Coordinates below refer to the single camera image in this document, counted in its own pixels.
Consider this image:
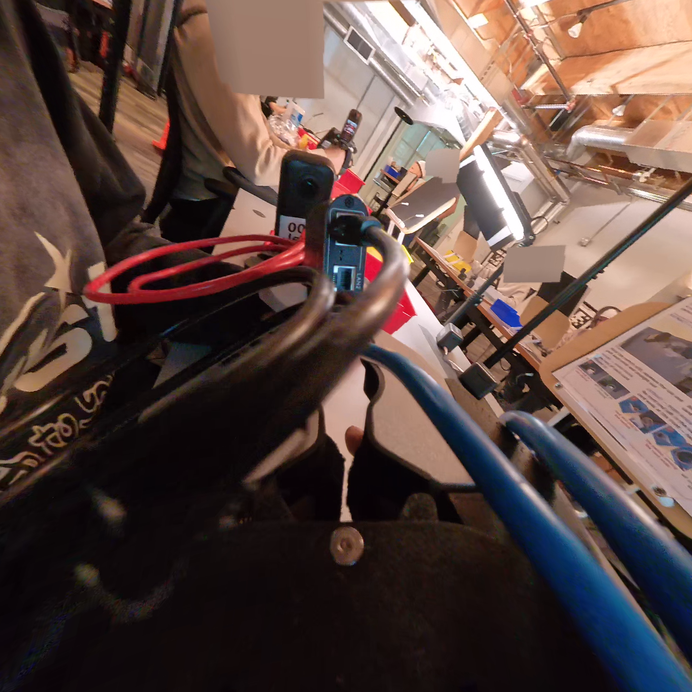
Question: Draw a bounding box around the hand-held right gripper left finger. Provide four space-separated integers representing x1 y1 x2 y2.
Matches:
238 378 347 522

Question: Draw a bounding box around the instruction poster board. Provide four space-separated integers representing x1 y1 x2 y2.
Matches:
540 296 692 524

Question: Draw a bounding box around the blue plastic bin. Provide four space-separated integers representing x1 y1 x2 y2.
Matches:
488 299 524 329

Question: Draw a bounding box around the red cable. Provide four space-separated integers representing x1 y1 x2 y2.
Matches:
83 235 310 305

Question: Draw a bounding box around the black pole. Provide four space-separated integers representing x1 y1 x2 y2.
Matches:
481 177 692 369

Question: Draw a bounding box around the grey printed sweatshirt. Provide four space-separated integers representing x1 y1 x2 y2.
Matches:
0 0 163 487

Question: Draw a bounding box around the red plastic bin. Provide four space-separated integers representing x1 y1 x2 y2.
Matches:
330 168 420 333

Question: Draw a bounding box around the blue ethernet cable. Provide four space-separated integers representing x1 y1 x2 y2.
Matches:
361 343 692 692

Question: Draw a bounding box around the grey network port box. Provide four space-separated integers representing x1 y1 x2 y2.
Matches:
323 195 375 294

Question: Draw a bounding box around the wooden workbench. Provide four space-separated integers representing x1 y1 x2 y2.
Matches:
413 237 544 374

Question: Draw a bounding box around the silver ventilation duct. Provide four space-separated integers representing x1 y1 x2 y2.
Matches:
487 123 692 203

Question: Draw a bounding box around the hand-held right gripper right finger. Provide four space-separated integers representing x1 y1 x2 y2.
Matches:
347 360 476 521

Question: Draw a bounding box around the overhead lamp panel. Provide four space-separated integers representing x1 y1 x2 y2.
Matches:
457 143 537 250

